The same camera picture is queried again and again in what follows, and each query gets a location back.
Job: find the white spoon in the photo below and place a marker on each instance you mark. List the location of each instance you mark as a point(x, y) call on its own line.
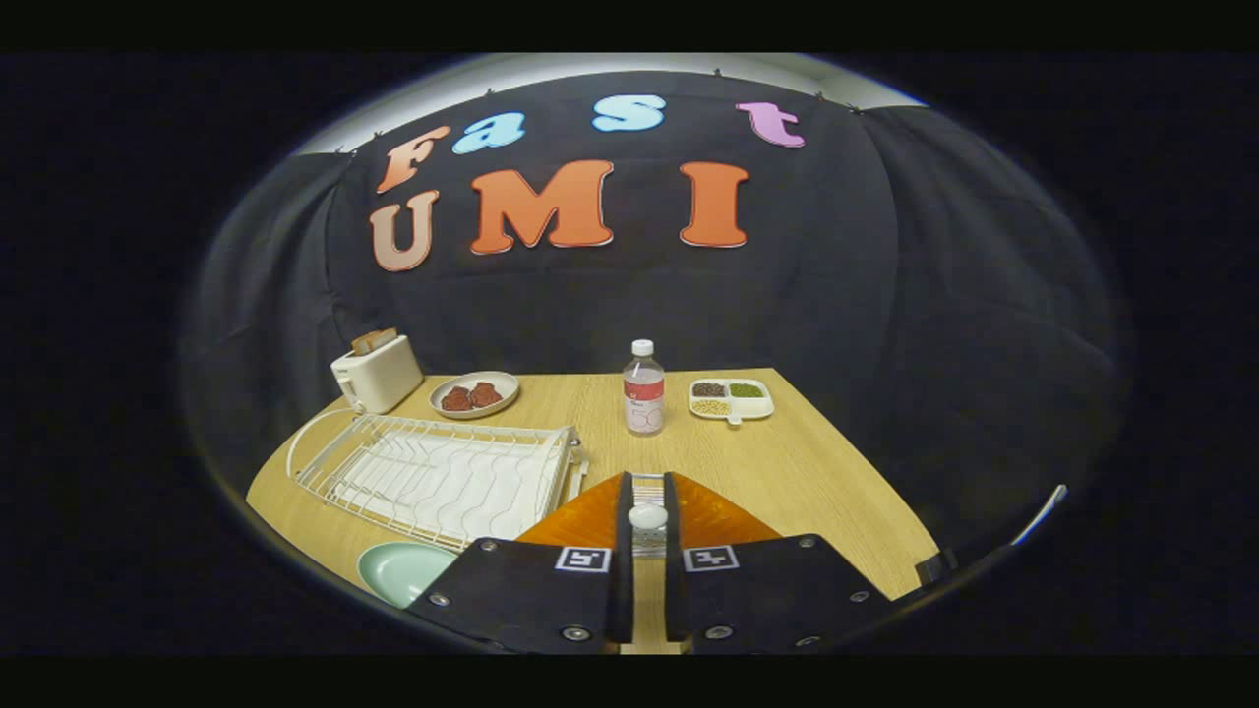
point(647, 516)

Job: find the clear red label water bottle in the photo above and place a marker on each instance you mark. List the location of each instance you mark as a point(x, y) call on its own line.
point(643, 393)

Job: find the dark beans pile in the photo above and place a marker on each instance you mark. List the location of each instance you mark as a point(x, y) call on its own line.
point(708, 389)

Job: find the white toaster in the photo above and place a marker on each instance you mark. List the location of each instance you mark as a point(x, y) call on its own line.
point(384, 379)

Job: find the black table clamp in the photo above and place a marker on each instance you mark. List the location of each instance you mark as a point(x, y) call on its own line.
point(934, 567)

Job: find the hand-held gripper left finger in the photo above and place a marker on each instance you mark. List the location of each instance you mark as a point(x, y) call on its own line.
point(624, 590)

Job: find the white ribbed drip tray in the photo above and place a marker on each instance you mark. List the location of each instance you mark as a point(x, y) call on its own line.
point(443, 487)

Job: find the beige round plate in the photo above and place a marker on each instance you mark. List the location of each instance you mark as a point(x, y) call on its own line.
point(506, 380)

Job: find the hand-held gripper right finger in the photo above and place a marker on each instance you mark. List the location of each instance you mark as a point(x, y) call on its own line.
point(675, 590)

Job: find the green beans pile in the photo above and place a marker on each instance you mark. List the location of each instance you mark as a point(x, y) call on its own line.
point(747, 390)

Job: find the toast slice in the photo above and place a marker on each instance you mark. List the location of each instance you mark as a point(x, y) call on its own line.
point(374, 341)

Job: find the white divided dish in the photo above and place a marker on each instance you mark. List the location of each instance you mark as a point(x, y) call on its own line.
point(752, 406)

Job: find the red meat piece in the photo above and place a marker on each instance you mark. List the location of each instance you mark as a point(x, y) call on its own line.
point(486, 394)
point(456, 399)

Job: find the yellow beans pile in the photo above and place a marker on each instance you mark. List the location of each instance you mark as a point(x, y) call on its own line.
point(711, 407)

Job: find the pale green plate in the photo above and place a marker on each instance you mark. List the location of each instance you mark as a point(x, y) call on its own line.
point(403, 570)

